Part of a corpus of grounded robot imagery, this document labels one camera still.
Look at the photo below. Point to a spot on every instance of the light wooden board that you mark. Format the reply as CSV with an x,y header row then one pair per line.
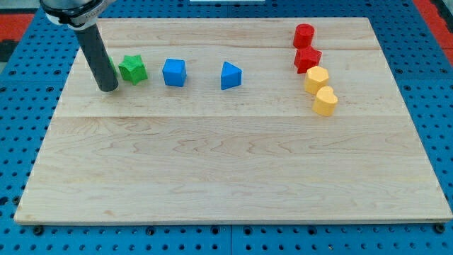
x,y
152,154

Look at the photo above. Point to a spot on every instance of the blue triangle block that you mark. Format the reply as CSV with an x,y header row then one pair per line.
x,y
231,76

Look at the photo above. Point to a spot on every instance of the blue cube block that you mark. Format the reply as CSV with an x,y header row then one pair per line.
x,y
174,72

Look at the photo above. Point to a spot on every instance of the yellow heart block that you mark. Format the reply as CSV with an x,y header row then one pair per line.
x,y
325,101

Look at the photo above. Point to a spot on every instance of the yellow hexagon block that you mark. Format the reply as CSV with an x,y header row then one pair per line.
x,y
316,77

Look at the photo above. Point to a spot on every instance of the red star block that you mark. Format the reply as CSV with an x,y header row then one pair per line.
x,y
306,58

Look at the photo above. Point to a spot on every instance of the green star block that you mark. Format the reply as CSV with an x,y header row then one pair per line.
x,y
133,69

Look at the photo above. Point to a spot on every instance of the red cylinder block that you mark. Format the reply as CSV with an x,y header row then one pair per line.
x,y
303,35

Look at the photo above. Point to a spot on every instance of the green block behind rod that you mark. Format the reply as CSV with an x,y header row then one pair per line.
x,y
112,65

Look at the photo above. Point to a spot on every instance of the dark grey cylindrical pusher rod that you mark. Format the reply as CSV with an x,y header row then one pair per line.
x,y
93,48

